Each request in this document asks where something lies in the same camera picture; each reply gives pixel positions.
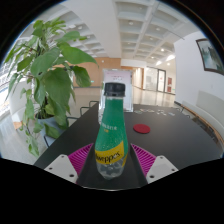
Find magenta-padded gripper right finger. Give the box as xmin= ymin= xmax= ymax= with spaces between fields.
xmin=124 ymin=142 xmax=180 ymax=190

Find potted green leafy plant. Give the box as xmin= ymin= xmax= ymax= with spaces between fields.
xmin=2 ymin=18 xmax=100 ymax=158

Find recessed ceiling lights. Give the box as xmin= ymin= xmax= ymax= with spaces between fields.
xmin=68 ymin=19 xmax=178 ymax=65

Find flat round red coaster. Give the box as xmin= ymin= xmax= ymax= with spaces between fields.
xmin=132 ymin=123 xmax=152 ymax=135

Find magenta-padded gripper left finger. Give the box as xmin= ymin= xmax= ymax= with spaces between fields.
xmin=43 ymin=142 xmax=101 ymax=190

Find green plastic drink bottle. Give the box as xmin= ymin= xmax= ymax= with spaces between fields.
xmin=94 ymin=81 xmax=130 ymax=181

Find clear acrylic sign stand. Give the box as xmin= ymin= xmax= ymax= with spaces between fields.
xmin=98 ymin=68 xmax=135 ymax=125

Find black metal chairs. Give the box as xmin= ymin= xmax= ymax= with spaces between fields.
xmin=65 ymin=100 xmax=101 ymax=122

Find framed landscape wall picture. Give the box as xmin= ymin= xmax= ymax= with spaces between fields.
xmin=195 ymin=37 xmax=224 ymax=76

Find long white bench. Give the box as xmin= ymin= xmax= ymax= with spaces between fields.
xmin=180 ymin=89 xmax=224 ymax=148

